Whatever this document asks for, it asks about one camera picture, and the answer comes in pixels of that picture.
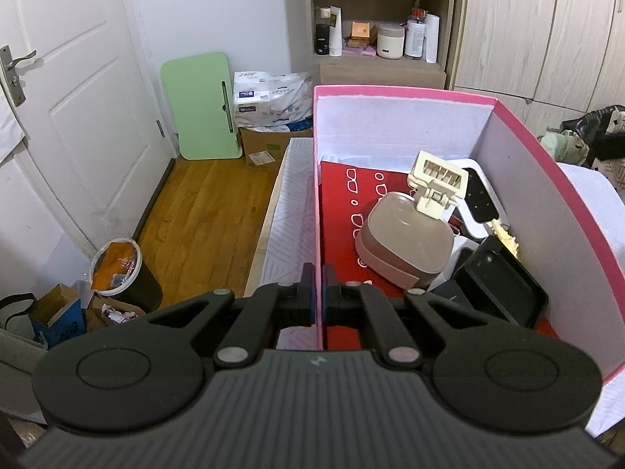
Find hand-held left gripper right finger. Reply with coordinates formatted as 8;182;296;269
322;263;489;371

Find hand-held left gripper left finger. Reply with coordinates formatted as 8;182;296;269
146;263;314;370

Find pink brown square container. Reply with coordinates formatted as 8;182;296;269
355;190;456;289

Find cream plastic clip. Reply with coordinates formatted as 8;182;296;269
407;150;470;220

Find black rectangular tray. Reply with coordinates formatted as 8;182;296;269
430;235;550;329

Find white device with black panel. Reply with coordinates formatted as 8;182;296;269
449;159;509;255

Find cream yellow plastic piece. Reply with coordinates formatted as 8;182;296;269
488;220;521;260

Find pink cardboard box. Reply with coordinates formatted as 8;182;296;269
312;84;625;387

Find brown cardboard box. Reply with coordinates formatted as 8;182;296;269
238;126;313;168

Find dark door draft strip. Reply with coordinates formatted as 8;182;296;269
133;158;177;240

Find trash bin with white liner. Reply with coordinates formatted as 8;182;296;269
90;238;164;311

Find crumpled wrapper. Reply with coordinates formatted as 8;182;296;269
100;303;147;326

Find tissue paper pack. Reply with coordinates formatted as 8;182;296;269
232;71;314;132

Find green folding board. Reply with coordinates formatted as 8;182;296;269
160;51;243;161

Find wooden bookshelf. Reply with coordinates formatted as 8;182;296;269
303;0;460;91

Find blue carton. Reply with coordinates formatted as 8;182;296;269
30;283;89;350

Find pink flat boxes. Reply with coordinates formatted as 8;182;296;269
344;38;377;56

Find white round jar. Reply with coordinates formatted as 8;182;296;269
376;23;406;59

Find white tube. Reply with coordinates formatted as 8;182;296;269
328;6;343;57

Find white paper roll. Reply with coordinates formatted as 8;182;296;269
424;14;441;63

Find white door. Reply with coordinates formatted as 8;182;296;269
0;0;177;255

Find pile of clothes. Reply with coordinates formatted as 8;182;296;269
539;104;625;181

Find wooden wardrobe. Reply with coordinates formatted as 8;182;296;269
446;0;625;128

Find metal door handle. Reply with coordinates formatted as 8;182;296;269
0;45;37;107

